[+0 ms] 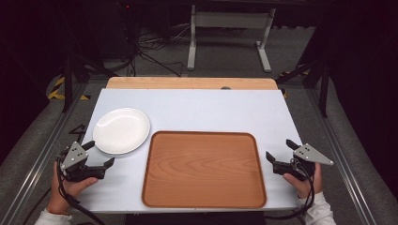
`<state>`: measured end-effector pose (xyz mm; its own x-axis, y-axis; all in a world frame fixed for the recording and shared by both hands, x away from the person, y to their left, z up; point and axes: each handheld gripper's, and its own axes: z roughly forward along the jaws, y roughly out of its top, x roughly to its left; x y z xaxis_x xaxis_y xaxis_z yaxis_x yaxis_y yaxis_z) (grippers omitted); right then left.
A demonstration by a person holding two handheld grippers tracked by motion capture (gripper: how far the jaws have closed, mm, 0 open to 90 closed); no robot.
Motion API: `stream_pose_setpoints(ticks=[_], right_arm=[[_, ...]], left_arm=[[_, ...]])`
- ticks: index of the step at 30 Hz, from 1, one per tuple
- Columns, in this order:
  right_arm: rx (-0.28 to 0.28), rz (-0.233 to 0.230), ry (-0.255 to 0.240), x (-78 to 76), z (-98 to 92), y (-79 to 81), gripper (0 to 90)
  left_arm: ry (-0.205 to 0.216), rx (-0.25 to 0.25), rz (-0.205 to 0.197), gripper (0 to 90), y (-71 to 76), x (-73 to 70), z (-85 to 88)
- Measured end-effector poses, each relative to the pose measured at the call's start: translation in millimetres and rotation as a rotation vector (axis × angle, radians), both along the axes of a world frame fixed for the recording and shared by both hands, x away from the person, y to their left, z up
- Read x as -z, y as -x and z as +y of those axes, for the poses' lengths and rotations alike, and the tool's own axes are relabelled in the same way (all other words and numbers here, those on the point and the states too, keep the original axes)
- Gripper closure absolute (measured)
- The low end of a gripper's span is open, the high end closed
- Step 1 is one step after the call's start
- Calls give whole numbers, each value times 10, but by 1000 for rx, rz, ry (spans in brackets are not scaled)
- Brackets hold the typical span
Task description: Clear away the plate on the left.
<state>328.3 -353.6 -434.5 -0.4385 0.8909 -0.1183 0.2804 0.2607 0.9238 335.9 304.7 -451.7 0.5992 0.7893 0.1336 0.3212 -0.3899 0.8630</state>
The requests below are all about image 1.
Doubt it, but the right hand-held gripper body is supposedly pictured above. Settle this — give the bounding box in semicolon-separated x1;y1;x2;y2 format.
272;142;335;183

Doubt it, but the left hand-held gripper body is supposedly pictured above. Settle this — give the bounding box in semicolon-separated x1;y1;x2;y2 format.
59;141;107;183

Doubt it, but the white round plate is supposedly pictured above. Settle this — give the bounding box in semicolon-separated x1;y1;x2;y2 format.
92;107;152;156

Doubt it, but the brown wooden tray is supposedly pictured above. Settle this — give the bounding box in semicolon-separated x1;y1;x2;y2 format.
141;130;268;210

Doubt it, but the person's right hand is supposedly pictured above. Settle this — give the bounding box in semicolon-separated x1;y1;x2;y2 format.
283;162;324;200

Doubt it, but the person's left hand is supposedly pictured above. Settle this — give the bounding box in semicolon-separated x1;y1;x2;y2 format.
46;161;100;216

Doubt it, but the black tripod stand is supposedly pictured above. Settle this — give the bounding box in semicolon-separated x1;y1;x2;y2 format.
274;57;330;119
59;43;120;114

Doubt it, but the yellow black floor tape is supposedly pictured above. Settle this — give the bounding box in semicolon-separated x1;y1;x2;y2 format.
279;68;312;98

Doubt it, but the white board table cover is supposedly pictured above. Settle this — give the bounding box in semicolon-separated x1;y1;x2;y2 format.
75;88;304;214

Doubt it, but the light wooden table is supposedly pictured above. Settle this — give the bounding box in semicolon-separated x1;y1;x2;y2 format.
105;76;280;91

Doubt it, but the grey metal stand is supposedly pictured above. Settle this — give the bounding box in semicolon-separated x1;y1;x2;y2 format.
186;4;277;74

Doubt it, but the black triangular bracket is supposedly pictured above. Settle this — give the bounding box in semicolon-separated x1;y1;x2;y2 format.
68;123;87;144

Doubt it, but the aluminium rail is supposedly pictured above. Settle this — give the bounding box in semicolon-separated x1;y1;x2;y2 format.
0;82;89;225
303;87;377;225

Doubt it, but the left hand-held gripper black cable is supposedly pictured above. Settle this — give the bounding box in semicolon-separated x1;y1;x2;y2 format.
55;156;107;225

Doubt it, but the hand-held gripper black cable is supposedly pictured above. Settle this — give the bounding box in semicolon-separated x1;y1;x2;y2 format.
55;156;107;225
263;157;316;221

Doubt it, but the right hand-held gripper black cable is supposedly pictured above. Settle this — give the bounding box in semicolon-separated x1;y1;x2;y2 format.
263;157;316;221

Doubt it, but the tangle of black floor cables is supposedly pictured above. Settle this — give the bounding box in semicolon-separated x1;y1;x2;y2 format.
115;1;192;78

